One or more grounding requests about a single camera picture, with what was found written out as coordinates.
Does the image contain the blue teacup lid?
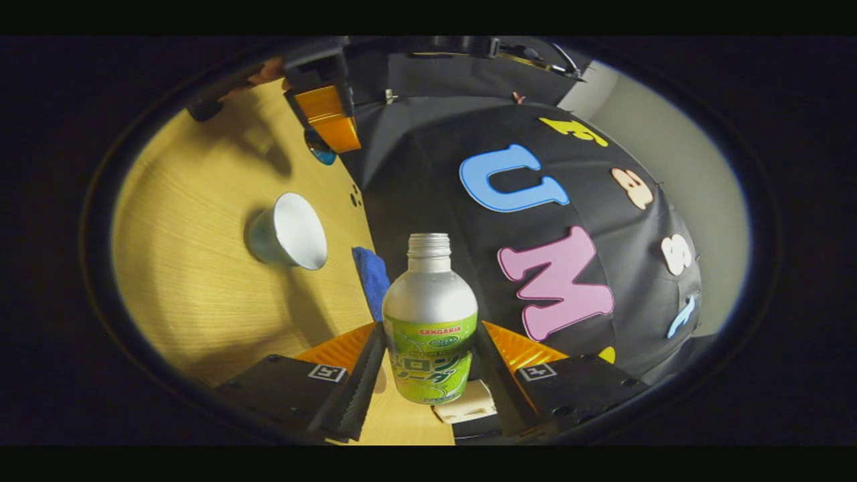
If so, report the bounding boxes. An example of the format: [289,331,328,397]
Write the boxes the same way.
[305,131,337,166]

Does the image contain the black backdrop cloth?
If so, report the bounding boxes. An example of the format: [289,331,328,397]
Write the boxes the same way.
[348,54,704,386]

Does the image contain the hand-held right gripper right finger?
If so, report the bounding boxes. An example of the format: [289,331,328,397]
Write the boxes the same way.
[477,320,650,443]

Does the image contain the white teacup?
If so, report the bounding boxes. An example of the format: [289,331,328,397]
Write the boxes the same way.
[246,192,329,271]

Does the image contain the silver green water bottle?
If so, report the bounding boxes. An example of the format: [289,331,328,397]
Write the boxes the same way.
[382,233,479,405]

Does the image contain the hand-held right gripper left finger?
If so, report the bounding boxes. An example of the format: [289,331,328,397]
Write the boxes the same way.
[213,321,388,444]

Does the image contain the blue towel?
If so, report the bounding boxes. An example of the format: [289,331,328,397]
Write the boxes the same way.
[352,246,391,322]

